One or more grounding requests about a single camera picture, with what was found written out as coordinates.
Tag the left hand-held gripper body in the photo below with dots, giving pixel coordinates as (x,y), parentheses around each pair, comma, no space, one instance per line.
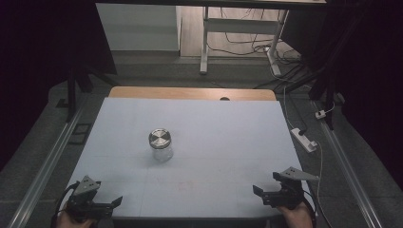
(85,186)

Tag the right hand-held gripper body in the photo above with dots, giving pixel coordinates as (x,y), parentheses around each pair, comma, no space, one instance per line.
(290,193)

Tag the clear glass jar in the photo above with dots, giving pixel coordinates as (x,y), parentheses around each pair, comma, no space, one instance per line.
(163,154)

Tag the round silver metal lid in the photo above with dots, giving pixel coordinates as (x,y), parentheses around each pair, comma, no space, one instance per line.
(160,138)

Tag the person's right hand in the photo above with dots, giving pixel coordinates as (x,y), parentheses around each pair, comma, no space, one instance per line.
(296,218)

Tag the person's left hand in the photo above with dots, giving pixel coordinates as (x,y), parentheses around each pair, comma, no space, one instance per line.
(71,222)

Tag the black floor plate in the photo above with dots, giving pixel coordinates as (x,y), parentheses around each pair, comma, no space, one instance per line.
(80,133)

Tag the white power strip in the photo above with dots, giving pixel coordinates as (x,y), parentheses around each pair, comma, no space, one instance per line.
(302,139)

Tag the black plug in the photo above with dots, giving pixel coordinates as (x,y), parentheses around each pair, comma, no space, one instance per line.
(303,131)

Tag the white table mat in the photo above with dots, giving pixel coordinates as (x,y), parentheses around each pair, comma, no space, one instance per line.
(206,133)

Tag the small white adapter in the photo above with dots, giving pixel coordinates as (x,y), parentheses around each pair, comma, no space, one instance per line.
(320,114)

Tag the black metal stand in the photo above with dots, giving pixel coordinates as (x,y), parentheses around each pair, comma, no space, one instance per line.
(72,91)
(323,85)

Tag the wooden table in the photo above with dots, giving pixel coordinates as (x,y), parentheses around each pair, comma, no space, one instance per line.
(177,92)

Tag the dark curtain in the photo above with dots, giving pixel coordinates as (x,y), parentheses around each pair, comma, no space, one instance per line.
(370,79)
(38,63)

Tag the aluminium floor rail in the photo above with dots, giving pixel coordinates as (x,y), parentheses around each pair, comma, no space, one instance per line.
(348,177)
(47,167)

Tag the white desk frame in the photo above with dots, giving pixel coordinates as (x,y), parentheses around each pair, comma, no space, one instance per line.
(240,26)

